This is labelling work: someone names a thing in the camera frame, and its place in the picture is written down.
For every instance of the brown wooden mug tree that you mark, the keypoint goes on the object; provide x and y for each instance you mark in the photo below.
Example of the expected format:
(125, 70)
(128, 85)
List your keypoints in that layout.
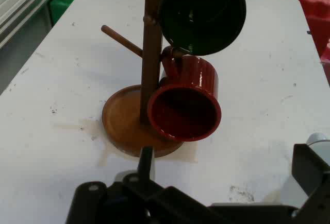
(151, 54)

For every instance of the white enamel mug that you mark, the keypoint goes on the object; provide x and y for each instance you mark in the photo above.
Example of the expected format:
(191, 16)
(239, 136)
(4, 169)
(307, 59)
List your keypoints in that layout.
(318, 140)

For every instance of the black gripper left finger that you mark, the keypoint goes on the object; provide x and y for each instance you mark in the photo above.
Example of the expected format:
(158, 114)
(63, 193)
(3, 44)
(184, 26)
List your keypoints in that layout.
(123, 200)

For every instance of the silver metal wall rail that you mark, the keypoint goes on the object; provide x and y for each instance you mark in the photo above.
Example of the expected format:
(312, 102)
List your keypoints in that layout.
(20, 5)

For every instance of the green enamel mug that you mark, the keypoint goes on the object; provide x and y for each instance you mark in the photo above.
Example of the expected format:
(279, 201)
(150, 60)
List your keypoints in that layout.
(203, 15)

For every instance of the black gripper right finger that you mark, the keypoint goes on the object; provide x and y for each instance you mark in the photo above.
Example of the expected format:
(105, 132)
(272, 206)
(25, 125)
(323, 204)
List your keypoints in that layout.
(313, 172)

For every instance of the red enamel mug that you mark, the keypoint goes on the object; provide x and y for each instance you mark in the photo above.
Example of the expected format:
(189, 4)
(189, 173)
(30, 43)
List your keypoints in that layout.
(198, 74)

